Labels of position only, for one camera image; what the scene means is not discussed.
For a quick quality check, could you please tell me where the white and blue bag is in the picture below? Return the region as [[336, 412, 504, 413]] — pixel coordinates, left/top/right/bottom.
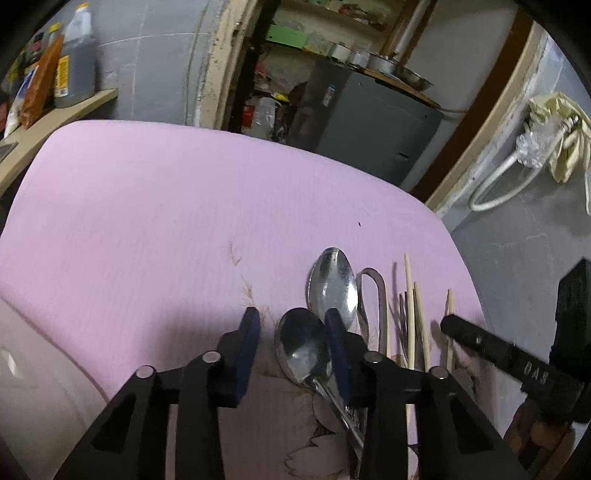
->
[[4, 65, 38, 136]]

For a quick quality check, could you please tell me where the large metal spoon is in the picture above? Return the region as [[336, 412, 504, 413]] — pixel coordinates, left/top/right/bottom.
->
[[306, 247, 370, 352]]

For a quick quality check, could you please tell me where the orange snack packet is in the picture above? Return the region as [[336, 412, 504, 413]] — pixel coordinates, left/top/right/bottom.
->
[[20, 34, 64, 128]]

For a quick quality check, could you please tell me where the white cushion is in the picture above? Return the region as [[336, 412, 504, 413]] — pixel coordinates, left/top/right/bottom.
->
[[0, 295, 112, 480]]

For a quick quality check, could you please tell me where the crumpled clear plastic wrap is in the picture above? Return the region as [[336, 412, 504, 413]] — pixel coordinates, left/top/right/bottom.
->
[[514, 131, 548, 169]]

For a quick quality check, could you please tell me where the wooden shelf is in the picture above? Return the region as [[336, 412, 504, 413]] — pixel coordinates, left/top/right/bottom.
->
[[0, 89, 119, 195]]

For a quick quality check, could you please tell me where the green box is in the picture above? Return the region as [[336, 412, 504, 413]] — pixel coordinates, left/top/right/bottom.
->
[[265, 24, 308, 51]]

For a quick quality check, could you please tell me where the metal utensil with looped handle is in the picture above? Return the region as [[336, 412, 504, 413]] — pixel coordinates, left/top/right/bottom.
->
[[355, 268, 389, 357]]

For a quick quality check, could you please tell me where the metal fork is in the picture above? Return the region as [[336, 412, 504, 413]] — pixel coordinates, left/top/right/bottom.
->
[[397, 290, 411, 352]]

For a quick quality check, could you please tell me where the plastic bottle with red label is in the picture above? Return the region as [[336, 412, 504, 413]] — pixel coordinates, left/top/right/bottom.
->
[[242, 94, 279, 137]]

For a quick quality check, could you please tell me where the grey metal cabinet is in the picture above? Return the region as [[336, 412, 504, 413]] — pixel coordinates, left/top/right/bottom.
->
[[288, 58, 444, 190]]

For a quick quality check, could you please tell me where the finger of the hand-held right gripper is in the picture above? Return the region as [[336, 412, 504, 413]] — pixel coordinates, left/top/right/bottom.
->
[[440, 315, 526, 385]]

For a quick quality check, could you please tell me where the metal pot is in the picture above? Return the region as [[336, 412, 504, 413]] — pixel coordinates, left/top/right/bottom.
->
[[366, 52, 399, 75]]

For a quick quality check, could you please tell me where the small metal spoon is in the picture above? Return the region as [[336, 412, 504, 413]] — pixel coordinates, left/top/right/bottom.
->
[[274, 307, 368, 478]]

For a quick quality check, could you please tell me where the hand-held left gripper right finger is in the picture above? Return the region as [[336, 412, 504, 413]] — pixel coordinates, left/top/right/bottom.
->
[[323, 308, 532, 480]]

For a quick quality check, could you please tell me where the jug of dark liquid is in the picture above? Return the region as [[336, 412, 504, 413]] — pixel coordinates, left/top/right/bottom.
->
[[54, 3, 99, 110]]

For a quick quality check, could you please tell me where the metal bowl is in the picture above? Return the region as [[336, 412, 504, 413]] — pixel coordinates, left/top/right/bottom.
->
[[394, 65, 435, 92]]

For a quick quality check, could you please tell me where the wooden chopstick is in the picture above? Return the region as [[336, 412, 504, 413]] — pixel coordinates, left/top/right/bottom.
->
[[414, 282, 433, 371], [404, 252, 415, 432], [445, 289, 456, 371]]

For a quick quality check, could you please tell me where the white hose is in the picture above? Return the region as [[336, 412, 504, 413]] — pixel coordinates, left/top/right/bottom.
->
[[468, 121, 579, 212]]

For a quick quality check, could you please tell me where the person's right hand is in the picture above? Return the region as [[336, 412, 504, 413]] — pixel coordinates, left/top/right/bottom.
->
[[503, 401, 577, 472]]

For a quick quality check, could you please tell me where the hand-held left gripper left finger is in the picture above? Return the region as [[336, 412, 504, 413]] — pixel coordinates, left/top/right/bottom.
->
[[55, 307, 262, 480]]

